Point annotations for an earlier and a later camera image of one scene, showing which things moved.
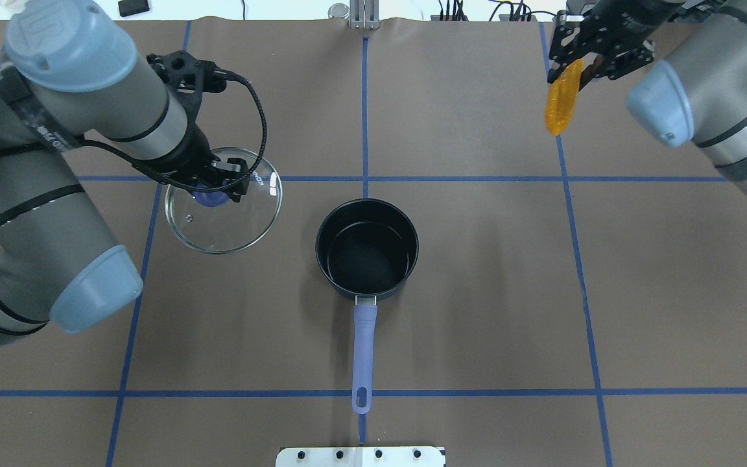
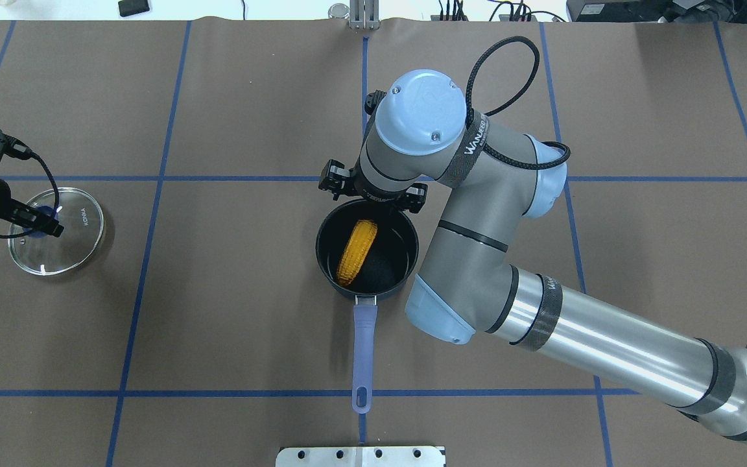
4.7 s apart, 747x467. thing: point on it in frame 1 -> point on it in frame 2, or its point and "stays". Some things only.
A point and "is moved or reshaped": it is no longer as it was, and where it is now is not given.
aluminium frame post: x=364 y=14 stays
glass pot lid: x=213 y=222 is moved or reshaped
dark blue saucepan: x=366 y=249 stays
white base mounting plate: x=360 y=456 stays
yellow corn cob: x=562 y=96 -> x=360 y=240
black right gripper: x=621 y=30 -> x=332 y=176
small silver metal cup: x=339 y=10 stays
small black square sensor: x=130 y=7 stays
